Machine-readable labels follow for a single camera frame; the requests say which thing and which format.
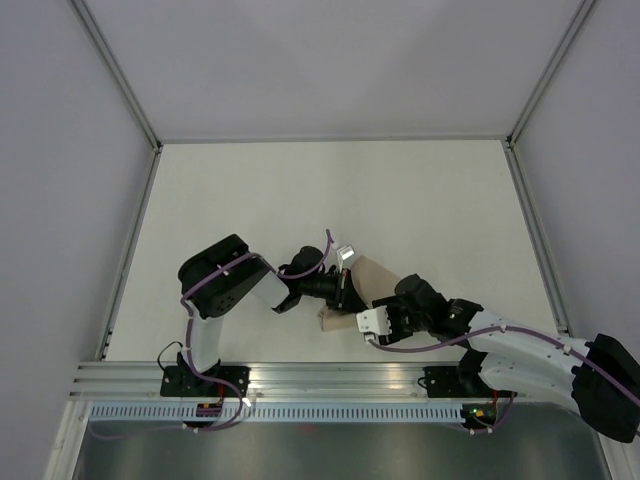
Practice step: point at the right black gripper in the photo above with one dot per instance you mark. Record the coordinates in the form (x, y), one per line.
(396, 334)

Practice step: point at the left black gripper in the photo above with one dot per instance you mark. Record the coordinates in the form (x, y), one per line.
(344, 296)

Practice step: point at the beige cloth napkin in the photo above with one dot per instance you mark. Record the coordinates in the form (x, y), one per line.
(372, 281)

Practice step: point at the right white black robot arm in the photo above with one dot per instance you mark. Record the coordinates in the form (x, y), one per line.
(597, 379)

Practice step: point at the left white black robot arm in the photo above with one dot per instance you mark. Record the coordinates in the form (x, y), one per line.
(215, 280)

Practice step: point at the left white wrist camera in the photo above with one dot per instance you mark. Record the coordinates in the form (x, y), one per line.
(346, 255)

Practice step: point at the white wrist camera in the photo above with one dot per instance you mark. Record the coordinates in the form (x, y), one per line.
(373, 323)
(346, 255)

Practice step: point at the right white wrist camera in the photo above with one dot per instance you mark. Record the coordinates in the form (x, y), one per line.
(373, 323)

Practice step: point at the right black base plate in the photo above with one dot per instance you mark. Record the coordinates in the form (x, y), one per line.
(455, 383)

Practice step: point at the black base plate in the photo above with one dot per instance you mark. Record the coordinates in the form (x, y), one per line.
(180, 382)
(455, 383)

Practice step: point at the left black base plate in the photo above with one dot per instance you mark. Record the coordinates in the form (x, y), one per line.
(180, 382)

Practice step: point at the aluminium mounting rail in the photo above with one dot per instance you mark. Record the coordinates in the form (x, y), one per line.
(272, 382)

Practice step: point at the white slotted cable duct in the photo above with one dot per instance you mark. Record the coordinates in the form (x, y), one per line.
(281, 412)

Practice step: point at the left aluminium frame post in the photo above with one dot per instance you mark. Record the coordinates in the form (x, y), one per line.
(98, 39)

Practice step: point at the aluminium frame post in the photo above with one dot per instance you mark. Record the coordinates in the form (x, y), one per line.
(551, 69)
(98, 39)

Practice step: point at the right aluminium frame post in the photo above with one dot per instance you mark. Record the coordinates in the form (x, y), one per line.
(551, 69)

